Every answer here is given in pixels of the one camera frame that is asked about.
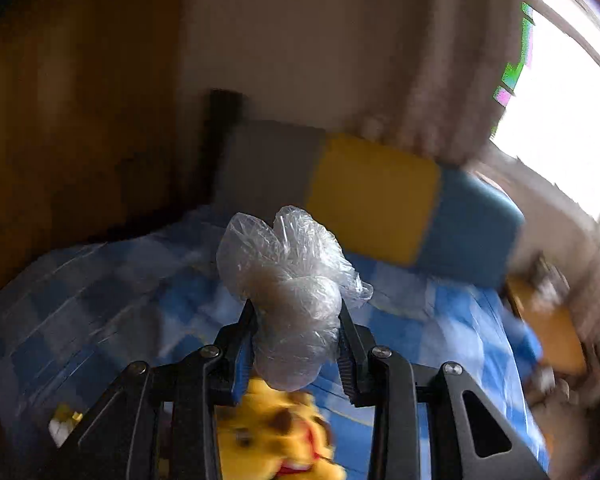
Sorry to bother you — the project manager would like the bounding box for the white stuffing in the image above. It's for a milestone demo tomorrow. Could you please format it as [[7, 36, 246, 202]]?
[[216, 206, 374, 391]]

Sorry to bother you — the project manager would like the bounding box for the yellow bear plush toy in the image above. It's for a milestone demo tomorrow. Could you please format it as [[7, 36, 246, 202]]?
[[215, 377, 347, 480]]

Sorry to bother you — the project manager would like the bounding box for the blue plaid bed cover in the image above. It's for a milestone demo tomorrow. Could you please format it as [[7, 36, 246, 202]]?
[[0, 211, 550, 478]]

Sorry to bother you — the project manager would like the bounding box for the wooden side desk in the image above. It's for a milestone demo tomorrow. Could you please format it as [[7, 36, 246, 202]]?
[[504, 275, 588, 377]]

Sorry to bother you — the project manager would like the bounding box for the grey yellow blue headboard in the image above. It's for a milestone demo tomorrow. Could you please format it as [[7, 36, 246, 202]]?
[[189, 88, 527, 291]]

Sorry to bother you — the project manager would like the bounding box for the wooden wardrobe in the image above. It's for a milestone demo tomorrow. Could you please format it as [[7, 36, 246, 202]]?
[[0, 0, 187, 290]]

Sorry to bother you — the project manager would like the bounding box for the pink curtain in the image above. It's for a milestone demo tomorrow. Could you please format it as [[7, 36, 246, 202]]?
[[358, 0, 524, 167]]

